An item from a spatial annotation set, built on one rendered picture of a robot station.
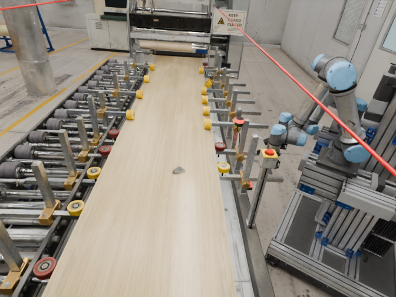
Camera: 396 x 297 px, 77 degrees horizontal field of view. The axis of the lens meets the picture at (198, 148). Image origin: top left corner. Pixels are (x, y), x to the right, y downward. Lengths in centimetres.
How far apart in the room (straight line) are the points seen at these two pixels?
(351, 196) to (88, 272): 137
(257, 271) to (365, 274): 111
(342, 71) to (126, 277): 125
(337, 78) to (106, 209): 126
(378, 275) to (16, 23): 537
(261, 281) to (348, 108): 93
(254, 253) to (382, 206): 73
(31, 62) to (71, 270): 433
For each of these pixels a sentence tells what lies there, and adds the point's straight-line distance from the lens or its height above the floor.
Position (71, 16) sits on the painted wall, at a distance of 1165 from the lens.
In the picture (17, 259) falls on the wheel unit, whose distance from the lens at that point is 134.
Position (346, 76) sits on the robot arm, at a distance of 132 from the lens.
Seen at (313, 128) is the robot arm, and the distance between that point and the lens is 178.
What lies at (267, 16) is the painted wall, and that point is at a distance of 1061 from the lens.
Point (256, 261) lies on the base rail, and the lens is 144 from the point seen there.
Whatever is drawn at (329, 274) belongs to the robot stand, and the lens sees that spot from 219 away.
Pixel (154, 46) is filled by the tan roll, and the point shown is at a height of 103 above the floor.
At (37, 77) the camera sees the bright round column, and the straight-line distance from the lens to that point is 526.
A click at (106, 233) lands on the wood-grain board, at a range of 127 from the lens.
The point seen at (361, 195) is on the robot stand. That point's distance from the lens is 168.
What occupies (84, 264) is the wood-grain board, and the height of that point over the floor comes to 90.
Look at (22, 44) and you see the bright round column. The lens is 514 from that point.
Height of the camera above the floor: 187
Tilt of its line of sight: 33 degrees down
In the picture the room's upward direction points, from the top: 5 degrees clockwise
